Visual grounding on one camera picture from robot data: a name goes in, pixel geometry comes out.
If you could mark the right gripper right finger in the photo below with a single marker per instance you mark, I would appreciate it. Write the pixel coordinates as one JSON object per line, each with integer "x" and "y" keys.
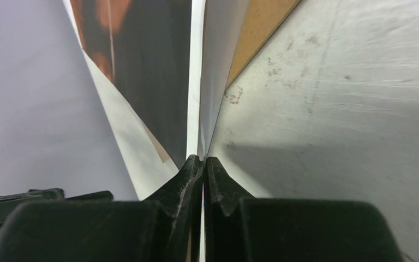
{"x": 223, "y": 219}

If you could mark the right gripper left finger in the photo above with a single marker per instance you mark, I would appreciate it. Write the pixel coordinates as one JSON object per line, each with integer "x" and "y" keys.
{"x": 171, "y": 217}

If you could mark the printed colour photo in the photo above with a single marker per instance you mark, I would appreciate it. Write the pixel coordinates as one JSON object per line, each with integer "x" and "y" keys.
{"x": 145, "y": 60}

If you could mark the clear acrylic sheet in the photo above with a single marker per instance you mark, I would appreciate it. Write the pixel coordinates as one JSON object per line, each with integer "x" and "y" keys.
{"x": 223, "y": 21}

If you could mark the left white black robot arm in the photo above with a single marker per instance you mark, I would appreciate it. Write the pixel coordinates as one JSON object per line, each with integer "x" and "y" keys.
{"x": 9, "y": 202}

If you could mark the brown cardboard backing board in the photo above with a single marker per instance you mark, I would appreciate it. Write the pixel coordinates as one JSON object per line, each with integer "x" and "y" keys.
{"x": 263, "y": 18}

